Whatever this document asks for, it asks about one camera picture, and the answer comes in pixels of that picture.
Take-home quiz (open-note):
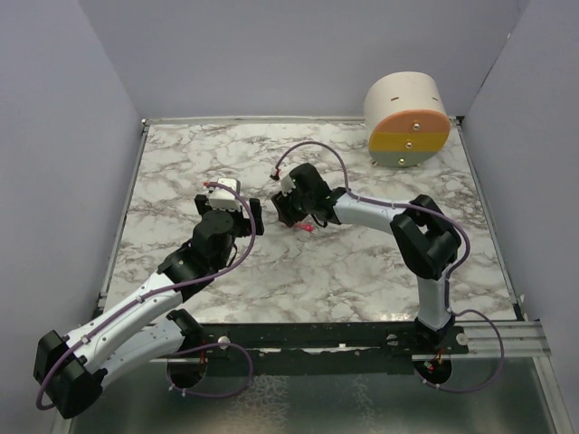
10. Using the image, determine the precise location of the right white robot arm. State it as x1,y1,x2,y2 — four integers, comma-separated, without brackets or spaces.
271,164,461,354

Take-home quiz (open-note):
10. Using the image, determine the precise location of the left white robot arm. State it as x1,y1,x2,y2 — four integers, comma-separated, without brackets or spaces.
33,190,264,420

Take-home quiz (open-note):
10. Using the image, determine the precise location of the round tricolour drawer cabinet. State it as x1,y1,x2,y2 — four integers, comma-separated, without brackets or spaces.
364,71,451,168

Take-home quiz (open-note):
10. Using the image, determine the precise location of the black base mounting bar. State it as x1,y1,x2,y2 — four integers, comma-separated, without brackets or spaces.
92,311,471,376

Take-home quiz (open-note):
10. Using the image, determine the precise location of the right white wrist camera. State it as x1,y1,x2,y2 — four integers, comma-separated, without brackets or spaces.
270,168,296,196

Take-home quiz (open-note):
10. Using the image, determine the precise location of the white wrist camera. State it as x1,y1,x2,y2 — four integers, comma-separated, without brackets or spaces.
270,168,296,196
204,177,242,212

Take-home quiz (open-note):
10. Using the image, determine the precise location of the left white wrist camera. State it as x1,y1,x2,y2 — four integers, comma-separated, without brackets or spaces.
204,177,242,212

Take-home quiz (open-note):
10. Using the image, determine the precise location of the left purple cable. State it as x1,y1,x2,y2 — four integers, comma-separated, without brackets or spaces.
36,180,257,411

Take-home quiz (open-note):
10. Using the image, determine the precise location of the purple cable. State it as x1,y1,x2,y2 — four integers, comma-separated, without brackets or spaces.
270,141,506,393
36,180,257,411

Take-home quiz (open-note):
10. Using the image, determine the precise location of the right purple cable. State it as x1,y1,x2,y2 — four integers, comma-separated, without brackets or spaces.
270,141,506,393

